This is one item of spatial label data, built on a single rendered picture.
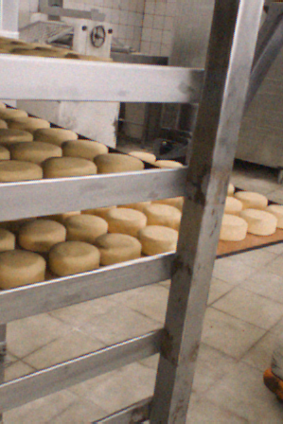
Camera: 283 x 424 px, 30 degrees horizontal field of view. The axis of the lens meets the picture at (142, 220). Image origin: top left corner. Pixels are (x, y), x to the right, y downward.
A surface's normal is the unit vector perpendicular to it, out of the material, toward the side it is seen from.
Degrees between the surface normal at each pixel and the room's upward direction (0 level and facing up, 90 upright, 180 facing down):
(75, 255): 0
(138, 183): 90
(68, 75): 90
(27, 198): 90
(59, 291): 90
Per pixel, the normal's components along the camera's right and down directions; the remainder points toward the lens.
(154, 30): -0.58, 0.22
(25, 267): 0.12, -0.93
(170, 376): -0.77, 0.13
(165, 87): 0.62, 0.34
